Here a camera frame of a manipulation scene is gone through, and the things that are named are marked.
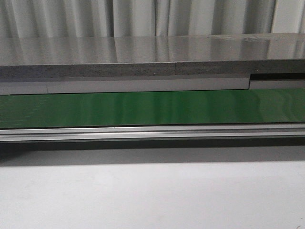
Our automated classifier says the green conveyor belt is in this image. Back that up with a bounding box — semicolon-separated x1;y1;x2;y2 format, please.
0;88;305;129

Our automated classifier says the grey stone countertop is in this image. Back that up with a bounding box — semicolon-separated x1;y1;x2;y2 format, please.
0;33;305;95

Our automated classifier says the white pleated curtain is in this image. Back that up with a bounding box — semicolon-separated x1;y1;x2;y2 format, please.
0;0;305;38

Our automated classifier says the aluminium conveyor side rail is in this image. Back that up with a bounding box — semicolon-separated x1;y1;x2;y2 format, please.
0;123;305;142

